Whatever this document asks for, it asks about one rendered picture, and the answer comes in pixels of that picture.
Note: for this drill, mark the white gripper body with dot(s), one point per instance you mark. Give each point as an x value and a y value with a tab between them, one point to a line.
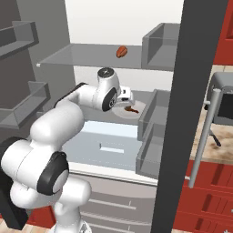
129	97

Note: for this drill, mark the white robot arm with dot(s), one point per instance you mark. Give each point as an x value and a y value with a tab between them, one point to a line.
54	127

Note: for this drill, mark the grey fridge door bin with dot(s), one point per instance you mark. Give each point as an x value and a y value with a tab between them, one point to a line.
150	157
160	48
153	109
15	36
27	106

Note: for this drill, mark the pale fridge crisper drawer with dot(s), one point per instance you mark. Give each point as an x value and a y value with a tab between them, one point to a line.
121	139

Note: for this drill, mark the dark grey fridge door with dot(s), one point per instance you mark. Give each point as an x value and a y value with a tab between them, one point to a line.
185	91

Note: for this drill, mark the glass fridge shelf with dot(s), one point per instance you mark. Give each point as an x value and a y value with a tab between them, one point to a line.
88	56

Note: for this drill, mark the white fridge body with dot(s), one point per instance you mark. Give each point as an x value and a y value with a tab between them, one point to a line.
121	21

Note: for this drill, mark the grey fridge door with shelves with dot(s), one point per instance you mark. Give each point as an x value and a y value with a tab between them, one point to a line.
45	33

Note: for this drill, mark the grey round plate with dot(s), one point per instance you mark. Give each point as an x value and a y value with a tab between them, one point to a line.
138	106

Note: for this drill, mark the brown oval food item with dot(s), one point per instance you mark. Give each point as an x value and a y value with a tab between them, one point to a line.
122	51

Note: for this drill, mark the grey countertop appliance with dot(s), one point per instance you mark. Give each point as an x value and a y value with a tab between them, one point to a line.
223	100

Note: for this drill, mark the grey freezer drawer front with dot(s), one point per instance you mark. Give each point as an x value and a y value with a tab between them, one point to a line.
127	203

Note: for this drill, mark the red base cabinets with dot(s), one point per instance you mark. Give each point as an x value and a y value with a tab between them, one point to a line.
209	200

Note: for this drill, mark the red wall cabinet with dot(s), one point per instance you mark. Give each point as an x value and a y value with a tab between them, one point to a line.
226	33

